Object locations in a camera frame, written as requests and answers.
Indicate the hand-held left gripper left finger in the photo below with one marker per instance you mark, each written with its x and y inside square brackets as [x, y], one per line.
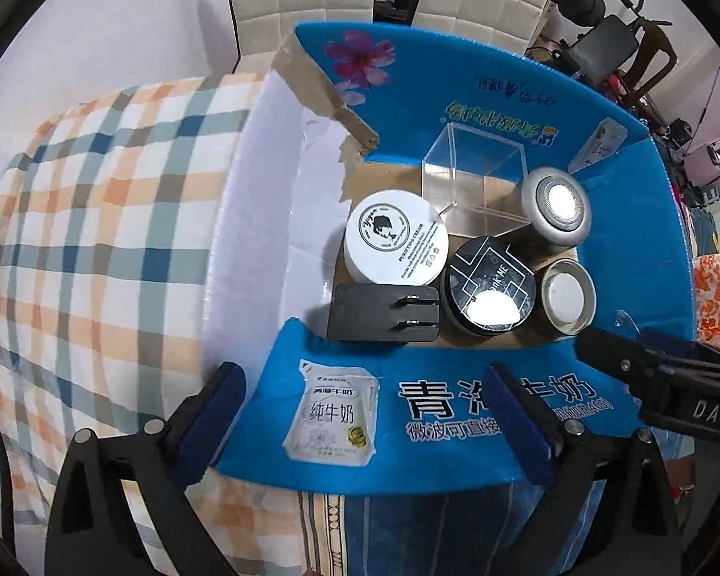
[216, 408]

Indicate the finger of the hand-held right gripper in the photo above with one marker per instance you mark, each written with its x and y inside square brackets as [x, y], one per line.
[612, 354]
[690, 348]

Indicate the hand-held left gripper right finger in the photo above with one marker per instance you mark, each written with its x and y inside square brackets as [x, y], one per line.
[519, 426]

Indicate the small round tin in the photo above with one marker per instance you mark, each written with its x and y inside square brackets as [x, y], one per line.
[567, 297]

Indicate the blue cardboard box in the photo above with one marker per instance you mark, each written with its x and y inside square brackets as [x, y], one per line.
[408, 450]

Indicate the white earbuds case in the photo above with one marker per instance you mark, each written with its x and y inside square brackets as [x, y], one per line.
[492, 309]

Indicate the tall silver can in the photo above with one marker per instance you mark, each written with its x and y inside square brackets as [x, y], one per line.
[555, 204]

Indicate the black round compact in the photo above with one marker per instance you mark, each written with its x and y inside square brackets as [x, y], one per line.
[474, 264]

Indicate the square power adapter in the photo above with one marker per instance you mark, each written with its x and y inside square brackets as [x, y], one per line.
[360, 312]

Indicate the clear plastic box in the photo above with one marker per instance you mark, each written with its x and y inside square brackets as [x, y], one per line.
[474, 192]

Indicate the white cream jar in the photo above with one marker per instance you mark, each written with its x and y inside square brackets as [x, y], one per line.
[396, 234]

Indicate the blue denim cloth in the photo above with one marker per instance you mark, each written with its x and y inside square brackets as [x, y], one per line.
[702, 225]

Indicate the blue striped tablecloth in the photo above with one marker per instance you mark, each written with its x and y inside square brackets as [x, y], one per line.
[396, 528]

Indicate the plaid blanket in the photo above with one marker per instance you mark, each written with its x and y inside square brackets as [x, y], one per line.
[96, 222]

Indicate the black sit-up bench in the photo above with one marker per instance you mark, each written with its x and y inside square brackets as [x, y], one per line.
[606, 42]

